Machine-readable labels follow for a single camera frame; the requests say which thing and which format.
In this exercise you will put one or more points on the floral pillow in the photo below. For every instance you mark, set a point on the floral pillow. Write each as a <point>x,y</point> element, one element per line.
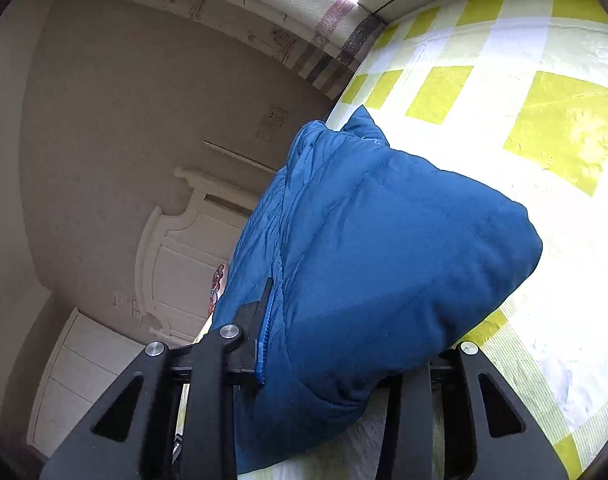
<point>218,287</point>

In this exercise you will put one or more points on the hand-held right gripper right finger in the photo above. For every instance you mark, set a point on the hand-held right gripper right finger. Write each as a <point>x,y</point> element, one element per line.
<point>408,410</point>

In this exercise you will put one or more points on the white wooden headboard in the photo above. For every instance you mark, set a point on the white wooden headboard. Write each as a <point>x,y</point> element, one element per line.
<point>184,270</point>

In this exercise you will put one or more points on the wall switch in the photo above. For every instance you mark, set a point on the wall switch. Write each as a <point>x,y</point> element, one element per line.
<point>129,305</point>

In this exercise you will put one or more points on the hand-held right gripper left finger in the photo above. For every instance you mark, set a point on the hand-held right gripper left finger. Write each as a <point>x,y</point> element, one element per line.
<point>260,360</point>

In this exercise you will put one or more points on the blue puffer jacket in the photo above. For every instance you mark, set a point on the blue puffer jacket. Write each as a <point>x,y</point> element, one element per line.
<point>383,260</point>

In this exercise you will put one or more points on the metal rod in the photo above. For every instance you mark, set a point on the metal rod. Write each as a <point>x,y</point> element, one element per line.
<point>239,155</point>

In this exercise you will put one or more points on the yellow checkered bed sheet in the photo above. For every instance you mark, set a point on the yellow checkered bed sheet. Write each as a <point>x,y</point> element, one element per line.
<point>558,260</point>

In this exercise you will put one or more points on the patterned striped curtain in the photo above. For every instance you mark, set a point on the patterned striped curtain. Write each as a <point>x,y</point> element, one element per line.
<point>284,0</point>

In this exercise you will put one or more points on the white wardrobe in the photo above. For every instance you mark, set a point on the white wardrobe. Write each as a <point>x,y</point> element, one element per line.
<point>84,375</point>

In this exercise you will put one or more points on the wall socket panel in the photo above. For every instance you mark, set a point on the wall socket panel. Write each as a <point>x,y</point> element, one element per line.
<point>272,122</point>

